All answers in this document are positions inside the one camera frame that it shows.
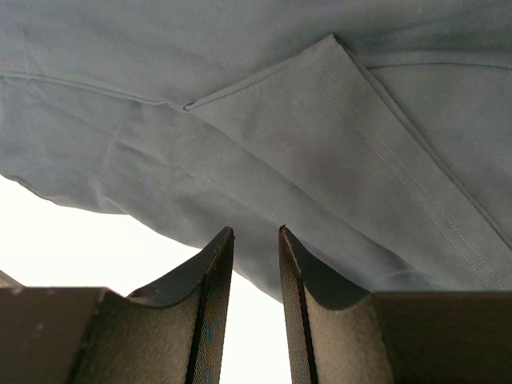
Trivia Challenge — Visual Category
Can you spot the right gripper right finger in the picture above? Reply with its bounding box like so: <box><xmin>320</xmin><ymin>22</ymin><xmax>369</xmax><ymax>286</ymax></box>
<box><xmin>278</xmin><ymin>227</ymin><xmax>511</xmax><ymax>383</ymax></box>

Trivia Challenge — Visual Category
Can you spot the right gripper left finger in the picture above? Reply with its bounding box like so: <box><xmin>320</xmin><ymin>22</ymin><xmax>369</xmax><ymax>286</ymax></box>
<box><xmin>1</xmin><ymin>227</ymin><xmax>234</xmax><ymax>383</ymax></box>

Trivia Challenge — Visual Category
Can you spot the blue grey t shirt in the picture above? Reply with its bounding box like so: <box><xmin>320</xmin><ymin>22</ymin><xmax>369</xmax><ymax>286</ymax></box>
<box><xmin>1</xmin><ymin>1</ymin><xmax>511</xmax><ymax>298</ymax></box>

